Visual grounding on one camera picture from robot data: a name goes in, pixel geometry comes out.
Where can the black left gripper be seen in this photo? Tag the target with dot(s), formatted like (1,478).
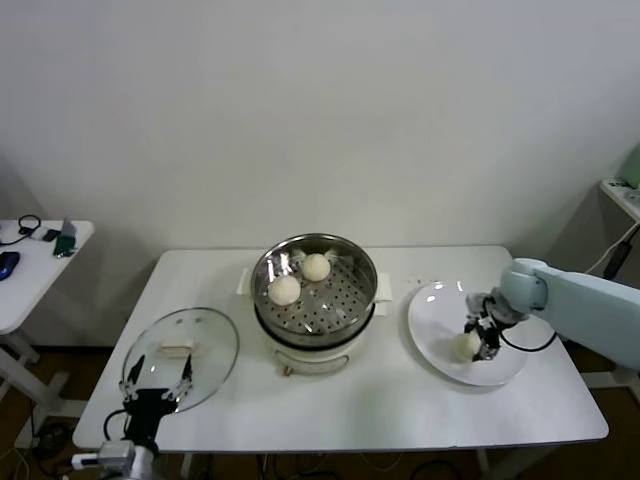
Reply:
(145,407)

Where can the pale green container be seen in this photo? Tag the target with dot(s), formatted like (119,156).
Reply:
(634,167)

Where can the green flat object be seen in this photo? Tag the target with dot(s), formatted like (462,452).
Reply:
(65,246)

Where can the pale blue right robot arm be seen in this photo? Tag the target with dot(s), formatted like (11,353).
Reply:
(590,310)

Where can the white round plate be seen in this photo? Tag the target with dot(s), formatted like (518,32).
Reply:
(435,325)

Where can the black power adapter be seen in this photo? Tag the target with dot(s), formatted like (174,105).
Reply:
(616,261)

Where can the white table leg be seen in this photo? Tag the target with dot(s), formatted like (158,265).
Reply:
(481,460)
(186,465)

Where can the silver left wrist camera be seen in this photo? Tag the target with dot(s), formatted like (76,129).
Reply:
(117,454)

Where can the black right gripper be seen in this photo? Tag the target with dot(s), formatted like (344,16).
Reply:
(500,315)

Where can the grey wedge stand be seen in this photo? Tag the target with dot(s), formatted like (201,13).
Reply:
(70,227)

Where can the white shelf table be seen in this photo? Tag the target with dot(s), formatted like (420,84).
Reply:
(625,200)

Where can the white steamed baozi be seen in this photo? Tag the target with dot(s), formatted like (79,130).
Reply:
(465,347)
(316,267)
(284,291)

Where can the white side table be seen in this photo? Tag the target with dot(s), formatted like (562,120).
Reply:
(35,280)

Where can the small white charger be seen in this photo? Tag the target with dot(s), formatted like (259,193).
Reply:
(39,233)

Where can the blue computer mouse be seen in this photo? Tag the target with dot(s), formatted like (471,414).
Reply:
(9,265)

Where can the steel perforated steamer basket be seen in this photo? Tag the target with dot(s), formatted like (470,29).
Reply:
(330,305)

